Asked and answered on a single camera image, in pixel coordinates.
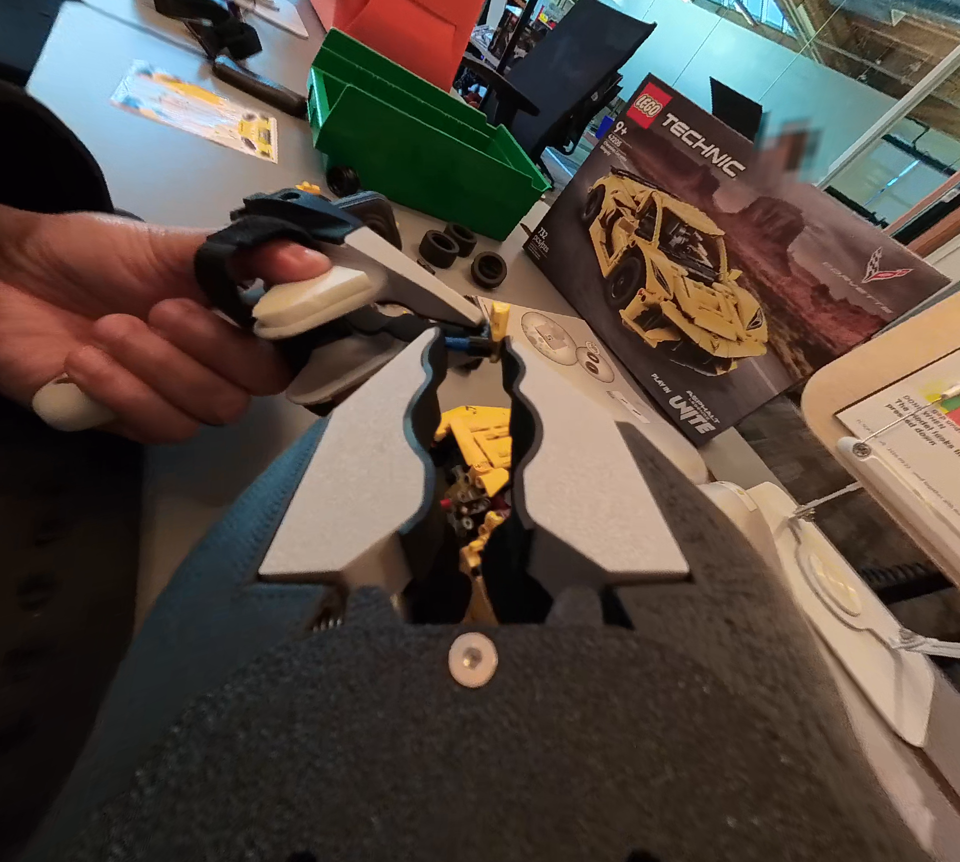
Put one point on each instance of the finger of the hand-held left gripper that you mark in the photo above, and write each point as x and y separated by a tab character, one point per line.
412	277
337	375

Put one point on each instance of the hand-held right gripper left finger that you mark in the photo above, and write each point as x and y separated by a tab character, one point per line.
352	495

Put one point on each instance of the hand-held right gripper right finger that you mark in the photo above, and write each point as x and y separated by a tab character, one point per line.
600	502

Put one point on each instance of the black brick assembly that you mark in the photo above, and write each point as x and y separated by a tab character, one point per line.
469	341

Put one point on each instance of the yellow toy brick car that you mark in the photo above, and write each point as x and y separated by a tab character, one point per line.
480	442

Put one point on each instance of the person's left forearm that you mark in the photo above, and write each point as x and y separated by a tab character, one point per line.
45	150

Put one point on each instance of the grey desk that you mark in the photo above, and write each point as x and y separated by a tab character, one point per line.
187	187

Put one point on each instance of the person's left hand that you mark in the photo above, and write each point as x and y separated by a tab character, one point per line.
112	307

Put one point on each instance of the small black toy wheel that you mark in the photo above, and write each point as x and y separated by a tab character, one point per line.
343	181

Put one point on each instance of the green plastic bin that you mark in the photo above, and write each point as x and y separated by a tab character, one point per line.
420	127

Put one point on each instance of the printed sticker sheet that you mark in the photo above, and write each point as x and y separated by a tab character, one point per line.
195	109

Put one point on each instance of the grey instruction booklet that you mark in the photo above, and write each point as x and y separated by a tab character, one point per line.
570	352

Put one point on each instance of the white stand base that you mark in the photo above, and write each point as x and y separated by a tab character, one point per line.
825	577

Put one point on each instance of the toy car set box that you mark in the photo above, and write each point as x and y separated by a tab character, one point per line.
712	262

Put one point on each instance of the dark perforated chair seat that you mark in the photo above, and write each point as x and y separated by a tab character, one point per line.
67	614

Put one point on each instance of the wooden sheet holder board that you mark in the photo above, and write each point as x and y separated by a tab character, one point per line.
885	367

